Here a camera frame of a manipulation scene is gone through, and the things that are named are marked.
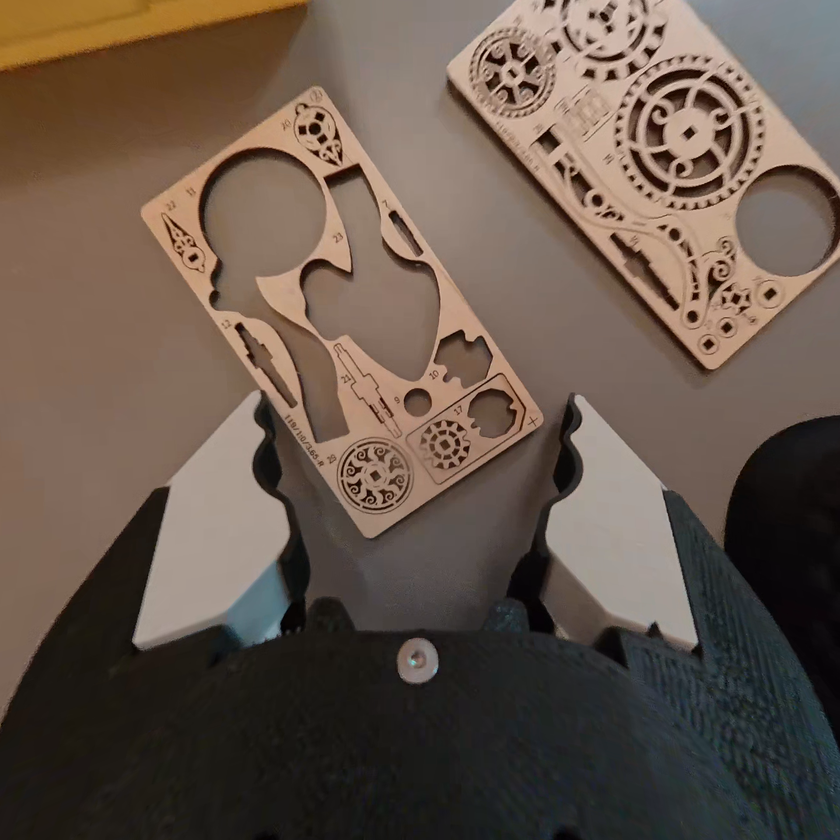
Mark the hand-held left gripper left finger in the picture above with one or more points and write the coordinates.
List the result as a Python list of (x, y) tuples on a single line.
[(210, 558)]

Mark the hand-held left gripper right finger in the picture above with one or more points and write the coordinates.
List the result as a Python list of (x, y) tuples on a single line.
[(617, 558)]

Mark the wooden puzzle sheet with cutouts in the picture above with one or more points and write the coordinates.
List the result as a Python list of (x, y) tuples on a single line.
[(457, 307)]

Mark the wooden puzzle sheet with gears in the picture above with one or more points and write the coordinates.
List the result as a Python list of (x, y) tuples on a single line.
[(754, 269)]

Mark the grey desk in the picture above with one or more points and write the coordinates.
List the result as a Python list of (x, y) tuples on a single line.
[(98, 328)]

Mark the slotted yellow plastic bin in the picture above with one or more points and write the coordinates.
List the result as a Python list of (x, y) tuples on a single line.
[(131, 33)]

